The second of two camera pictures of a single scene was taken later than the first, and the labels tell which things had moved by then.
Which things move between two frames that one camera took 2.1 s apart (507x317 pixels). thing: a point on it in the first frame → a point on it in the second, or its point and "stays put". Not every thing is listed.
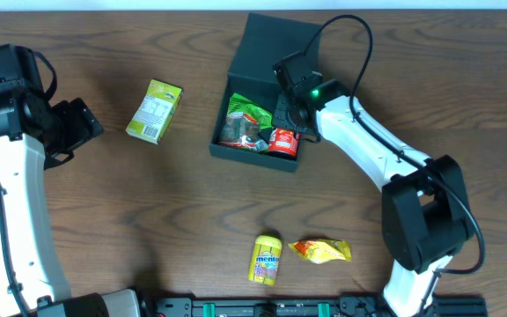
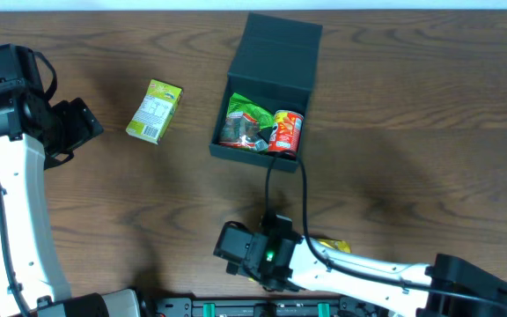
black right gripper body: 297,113 → 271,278
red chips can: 285,141 stays put
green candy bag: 243,123 stays put
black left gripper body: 79,125 stays put
